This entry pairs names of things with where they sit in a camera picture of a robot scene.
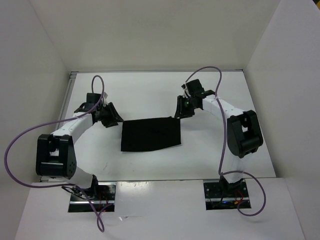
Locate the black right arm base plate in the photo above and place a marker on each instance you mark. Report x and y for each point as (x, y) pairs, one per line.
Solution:
(217, 199)

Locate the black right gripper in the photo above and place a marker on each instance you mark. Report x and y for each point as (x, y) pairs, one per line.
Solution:
(180, 111)

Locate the black skirt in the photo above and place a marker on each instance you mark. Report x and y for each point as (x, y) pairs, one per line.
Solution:
(150, 134)

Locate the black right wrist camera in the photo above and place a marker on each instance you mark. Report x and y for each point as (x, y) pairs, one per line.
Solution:
(194, 88)

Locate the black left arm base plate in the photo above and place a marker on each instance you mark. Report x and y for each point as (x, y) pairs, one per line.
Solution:
(104, 201)

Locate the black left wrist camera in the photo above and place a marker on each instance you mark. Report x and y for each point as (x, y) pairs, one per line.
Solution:
(91, 100)

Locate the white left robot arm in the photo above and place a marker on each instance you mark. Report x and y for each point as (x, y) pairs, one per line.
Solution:
(55, 154)

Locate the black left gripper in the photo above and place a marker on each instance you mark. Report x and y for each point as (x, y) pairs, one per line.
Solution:
(114, 117)

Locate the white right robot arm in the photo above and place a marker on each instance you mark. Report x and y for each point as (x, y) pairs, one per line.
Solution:
(242, 135)

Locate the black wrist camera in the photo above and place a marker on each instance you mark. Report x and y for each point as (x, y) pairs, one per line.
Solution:
(91, 100)
(194, 88)

